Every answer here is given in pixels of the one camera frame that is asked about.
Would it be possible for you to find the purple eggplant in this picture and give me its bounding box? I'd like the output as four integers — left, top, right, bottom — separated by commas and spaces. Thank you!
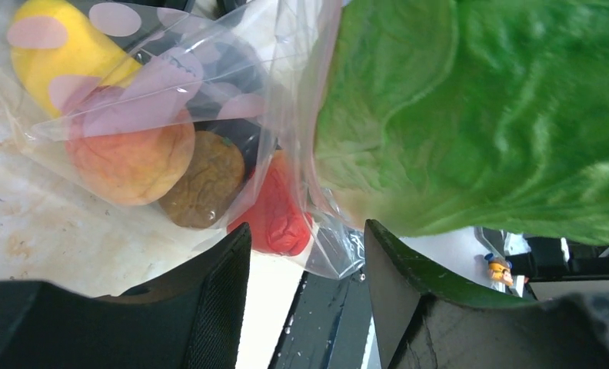
73, 2, 268, 179

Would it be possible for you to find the brown potato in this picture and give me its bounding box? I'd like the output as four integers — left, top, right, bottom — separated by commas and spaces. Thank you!
158, 131, 245, 229

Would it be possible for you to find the yellow mango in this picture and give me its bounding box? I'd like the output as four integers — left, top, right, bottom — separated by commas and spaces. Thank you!
6, 1, 141, 118

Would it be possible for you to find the clear zip top bag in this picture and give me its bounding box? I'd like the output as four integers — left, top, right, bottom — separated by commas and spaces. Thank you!
0, 1, 364, 279

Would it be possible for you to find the red pepper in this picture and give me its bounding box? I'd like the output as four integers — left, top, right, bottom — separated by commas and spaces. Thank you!
227, 149, 311, 257

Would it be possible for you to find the green lettuce leaf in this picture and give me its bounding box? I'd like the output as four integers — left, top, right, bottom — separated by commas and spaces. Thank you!
313, 1, 609, 245

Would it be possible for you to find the small yellow toy figure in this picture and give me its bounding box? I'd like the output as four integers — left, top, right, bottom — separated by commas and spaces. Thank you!
484, 253, 514, 287

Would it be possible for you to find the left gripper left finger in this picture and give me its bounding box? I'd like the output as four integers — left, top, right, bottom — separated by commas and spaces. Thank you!
105, 223, 251, 368

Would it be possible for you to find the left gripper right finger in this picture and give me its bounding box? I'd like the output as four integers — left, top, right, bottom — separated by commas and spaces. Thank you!
364, 220, 539, 368

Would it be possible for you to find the peach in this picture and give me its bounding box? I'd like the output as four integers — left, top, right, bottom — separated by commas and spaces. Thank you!
65, 107, 195, 206

